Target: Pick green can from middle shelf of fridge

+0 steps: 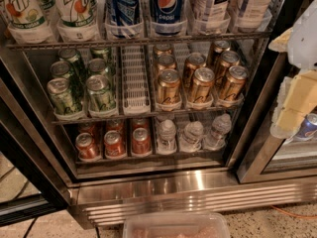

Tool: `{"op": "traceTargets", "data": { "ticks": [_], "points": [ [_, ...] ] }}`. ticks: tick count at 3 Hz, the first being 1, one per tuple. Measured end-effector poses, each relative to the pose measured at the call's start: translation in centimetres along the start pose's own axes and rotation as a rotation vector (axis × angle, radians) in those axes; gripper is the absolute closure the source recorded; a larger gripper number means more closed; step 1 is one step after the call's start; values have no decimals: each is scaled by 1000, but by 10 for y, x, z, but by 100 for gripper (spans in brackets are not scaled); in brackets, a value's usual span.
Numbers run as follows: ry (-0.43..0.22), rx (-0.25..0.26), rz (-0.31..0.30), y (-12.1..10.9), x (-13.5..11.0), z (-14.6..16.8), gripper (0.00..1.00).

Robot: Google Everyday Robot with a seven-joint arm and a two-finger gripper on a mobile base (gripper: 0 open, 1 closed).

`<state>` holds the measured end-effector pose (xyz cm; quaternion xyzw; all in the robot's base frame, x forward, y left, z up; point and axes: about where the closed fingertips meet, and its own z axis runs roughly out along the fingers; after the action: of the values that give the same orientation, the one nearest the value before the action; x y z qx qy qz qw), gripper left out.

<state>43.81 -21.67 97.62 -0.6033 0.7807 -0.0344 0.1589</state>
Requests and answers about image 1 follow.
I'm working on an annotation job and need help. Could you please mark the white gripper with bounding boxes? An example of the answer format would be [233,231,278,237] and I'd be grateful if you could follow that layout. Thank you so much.
[268,0,317,139]

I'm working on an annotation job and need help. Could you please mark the green can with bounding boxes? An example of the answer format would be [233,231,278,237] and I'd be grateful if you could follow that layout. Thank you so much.
[90,48,113,64]
[58,49,86,80]
[50,60,82,95]
[86,74,116,112]
[47,77,82,115]
[88,59,113,82]

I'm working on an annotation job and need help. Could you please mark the gold can front right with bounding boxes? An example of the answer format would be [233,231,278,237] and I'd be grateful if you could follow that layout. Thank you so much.
[219,65,249,101]

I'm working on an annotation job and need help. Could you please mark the gold can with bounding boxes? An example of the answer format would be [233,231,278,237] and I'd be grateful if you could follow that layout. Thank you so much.
[219,65,249,101]
[153,44,172,59]
[182,53,206,88]
[187,67,215,103]
[215,51,240,86]
[158,69,180,105]
[156,55,177,74]
[206,40,231,66]

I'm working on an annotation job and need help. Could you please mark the blue can behind glass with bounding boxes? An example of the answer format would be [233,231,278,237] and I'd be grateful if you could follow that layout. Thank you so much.
[295,113,317,141]

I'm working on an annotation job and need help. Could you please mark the gold can middle right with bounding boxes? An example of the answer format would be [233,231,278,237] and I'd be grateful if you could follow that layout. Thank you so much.
[215,51,240,86]

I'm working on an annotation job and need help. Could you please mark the gold can back right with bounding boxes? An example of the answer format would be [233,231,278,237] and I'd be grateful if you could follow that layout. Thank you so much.
[206,40,231,66]

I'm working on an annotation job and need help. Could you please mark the gold can front middle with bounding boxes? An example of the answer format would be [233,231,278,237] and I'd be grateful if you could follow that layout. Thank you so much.
[187,67,215,103]

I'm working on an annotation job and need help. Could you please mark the gold can middle centre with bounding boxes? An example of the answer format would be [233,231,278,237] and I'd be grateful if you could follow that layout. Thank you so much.
[182,53,206,88]

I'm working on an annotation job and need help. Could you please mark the water bottle middle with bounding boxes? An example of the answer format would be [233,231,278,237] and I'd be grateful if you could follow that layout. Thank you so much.
[179,121,204,153]

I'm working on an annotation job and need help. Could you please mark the water bottle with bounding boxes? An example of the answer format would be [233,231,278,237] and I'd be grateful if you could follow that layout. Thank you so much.
[203,114,232,151]
[179,121,204,153]
[158,119,176,155]

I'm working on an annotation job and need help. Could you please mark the gold can front left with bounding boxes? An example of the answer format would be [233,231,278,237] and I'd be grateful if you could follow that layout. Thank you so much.
[158,69,180,105]

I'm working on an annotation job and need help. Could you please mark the gold can middle left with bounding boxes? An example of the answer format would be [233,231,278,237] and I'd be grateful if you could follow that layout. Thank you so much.
[156,55,177,74]

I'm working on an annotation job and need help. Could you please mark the gold can back left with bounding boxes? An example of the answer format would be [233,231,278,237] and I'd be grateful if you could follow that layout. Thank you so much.
[153,44,172,59]

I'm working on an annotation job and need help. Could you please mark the empty white shelf tray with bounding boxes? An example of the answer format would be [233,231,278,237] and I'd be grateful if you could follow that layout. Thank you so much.
[121,46,151,115]

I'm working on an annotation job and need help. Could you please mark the red can front right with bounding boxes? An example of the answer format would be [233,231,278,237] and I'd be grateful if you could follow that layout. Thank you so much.
[132,128,151,155]

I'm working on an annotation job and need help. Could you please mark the red can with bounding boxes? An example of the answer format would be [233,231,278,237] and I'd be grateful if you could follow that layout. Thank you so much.
[132,128,151,155]
[75,133,101,162]
[104,130,126,159]

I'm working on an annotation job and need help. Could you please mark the stainless steel fridge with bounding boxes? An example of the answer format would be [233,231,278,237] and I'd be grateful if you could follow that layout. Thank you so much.
[1,0,317,229]

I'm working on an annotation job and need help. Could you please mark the red can front middle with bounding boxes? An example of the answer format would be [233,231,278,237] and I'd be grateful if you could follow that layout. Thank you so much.
[104,130,126,159]

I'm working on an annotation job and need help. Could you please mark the red can front left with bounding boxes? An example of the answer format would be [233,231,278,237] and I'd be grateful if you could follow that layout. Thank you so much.
[75,133,101,162]

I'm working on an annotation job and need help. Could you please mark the water bottle right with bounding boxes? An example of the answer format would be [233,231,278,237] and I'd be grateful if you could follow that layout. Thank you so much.
[203,114,232,151]

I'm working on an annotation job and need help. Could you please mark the white label bottle left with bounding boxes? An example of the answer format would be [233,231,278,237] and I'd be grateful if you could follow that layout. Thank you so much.
[190,0,229,34]

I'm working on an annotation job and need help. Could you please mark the pepsi bottle right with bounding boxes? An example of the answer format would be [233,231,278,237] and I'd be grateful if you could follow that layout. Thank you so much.
[150,0,183,36]

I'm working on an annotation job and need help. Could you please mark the water bottle left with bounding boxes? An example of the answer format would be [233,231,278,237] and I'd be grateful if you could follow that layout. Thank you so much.
[158,119,176,155]

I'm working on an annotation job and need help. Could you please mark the clear plastic container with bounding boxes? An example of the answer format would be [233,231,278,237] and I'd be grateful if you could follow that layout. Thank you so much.
[123,212,231,238]

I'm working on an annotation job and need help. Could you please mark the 7up bottle right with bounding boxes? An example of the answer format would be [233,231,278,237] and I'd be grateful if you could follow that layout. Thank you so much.
[55,0,100,42]

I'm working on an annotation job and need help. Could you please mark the orange cable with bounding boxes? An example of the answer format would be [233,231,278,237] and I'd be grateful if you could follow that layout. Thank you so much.
[270,204,317,220]

